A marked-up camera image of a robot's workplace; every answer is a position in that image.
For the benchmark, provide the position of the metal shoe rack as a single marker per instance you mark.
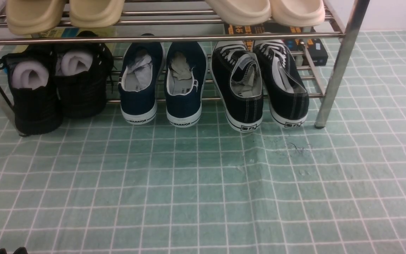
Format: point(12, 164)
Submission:
point(207, 28)

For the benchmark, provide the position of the black canvas sneaker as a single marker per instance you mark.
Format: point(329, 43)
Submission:
point(288, 97)
point(236, 74)

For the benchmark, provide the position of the left tan slipper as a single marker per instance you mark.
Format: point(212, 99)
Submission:
point(26, 17)

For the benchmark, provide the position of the left black canvas sneaker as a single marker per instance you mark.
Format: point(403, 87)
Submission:
point(236, 74)

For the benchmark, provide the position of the right black high-top boot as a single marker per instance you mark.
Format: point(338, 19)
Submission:
point(81, 73)

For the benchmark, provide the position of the tan slipper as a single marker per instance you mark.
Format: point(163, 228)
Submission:
point(26, 17)
point(95, 13)

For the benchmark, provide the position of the right black canvas sneaker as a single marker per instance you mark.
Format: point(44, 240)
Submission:
point(288, 97)

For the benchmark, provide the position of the cream slipper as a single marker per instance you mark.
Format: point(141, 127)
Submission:
point(242, 12)
point(298, 13)

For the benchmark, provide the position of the black orange printed box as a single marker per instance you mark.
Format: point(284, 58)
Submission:
point(315, 46)

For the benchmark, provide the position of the left cream slipper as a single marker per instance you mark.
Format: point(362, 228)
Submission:
point(242, 12)

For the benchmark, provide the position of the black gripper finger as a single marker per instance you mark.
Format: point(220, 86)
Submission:
point(21, 250)

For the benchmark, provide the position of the left black high-top boot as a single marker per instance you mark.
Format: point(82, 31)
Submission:
point(36, 105)

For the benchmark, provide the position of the black high-top boot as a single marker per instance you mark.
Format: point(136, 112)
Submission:
point(36, 105)
point(81, 73)

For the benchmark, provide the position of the right cream slipper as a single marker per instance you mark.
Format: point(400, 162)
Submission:
point(298, 13)

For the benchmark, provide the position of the yellow printed booklet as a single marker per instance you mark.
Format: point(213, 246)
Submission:
point(73, 32)

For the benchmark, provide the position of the green checkered tablecloth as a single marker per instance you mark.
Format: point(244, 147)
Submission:
point(102, 186)

